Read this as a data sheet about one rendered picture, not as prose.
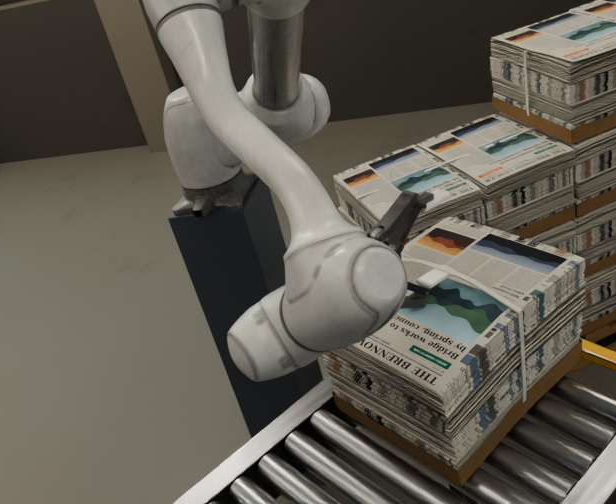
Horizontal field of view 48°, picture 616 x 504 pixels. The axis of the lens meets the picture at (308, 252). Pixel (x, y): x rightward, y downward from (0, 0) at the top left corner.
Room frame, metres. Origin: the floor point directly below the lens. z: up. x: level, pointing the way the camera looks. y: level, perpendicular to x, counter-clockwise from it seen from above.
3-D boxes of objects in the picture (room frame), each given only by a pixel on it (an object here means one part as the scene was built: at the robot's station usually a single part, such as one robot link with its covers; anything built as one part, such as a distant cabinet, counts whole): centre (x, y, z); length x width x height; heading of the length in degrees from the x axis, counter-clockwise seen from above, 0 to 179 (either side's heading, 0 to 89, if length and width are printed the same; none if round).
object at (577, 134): (1.86, -0.87, 0.86); 0.38 x 0.29 x 0.04; 13
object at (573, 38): (1.85, -0.87, 1.06); 0.37 x 0.29 x 0.01; 13
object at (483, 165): (1.82, -0.73, 0.42); 1.17 x 0.39 x 0.83; 104
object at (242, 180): (1.55, 0.19, 1.03); 0.22 x 0.18 x 0.06; 160
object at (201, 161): (1.57, 0.17, 1.17); 0.18 x 0.16 x 0.22; 97
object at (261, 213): (1.57, 0.18, 0.50); 0.20 x 0.20 x 1.00; 70
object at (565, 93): (1.87, -0.87, 0.95); 0.38 x 0.29 x 0.23; 13
